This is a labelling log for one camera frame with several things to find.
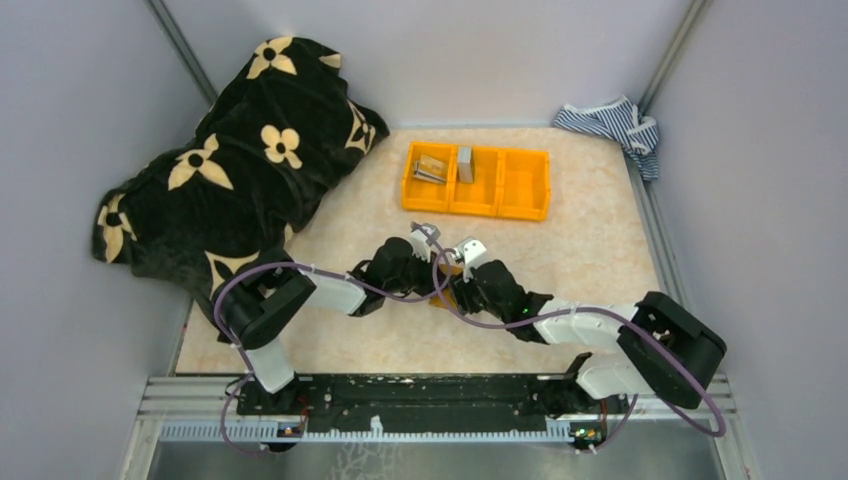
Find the tan leather card holder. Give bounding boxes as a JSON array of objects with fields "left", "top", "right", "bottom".
[{"left": 429, "top": 264, "right": 465, "bottom": 311}]

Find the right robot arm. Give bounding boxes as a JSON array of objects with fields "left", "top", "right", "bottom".
[{"left": 448, "top": 260, "right": 727, "bottom": 409}]

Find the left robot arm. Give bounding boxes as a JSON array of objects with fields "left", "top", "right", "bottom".
[{"left": 213, "top": 233, "right": 435, "bottom": 394}]

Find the orange three-compartment bin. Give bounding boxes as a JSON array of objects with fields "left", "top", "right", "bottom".
[{"left": 400, "top": 142, "right": 551, "bottom": 222}]

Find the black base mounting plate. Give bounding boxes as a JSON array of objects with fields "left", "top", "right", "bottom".
[{"left": 236, "top": 374, "right": 627, "bottom": 434}]

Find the grey box in bin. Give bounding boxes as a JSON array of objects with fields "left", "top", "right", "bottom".
[{"left": 456, "top": 146, "right": 474, "bottom": 184}]

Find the black floral blanket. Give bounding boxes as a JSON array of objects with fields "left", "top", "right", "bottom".
[{"left": 91, "top": 36, "right": 389, "bottom": 300}]

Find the blue striped cloth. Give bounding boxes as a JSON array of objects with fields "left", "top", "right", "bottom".
[{"left": 553, "top": 95, "right": 660, "bottom": 181}]

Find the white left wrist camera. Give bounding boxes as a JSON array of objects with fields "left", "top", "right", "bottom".
[{"left": 407, "top": 222, "right": 440, "bottom": 261}]

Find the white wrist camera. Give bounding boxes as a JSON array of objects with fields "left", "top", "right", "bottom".
[
  {"left": 407, "top": 222, "right": 440, "bottom": 261},
  {"left": 456, "top": 237, "right": 490, "bottom": 282}
]

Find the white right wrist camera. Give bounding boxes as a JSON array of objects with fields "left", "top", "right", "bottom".
[{"left": 456, "top": 237, "right": 490, "bottom": 282}]

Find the aluminium frame rail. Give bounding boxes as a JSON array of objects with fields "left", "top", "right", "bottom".
[{"left": 135, "top": 374, "right": 737, "bottom": 445}]

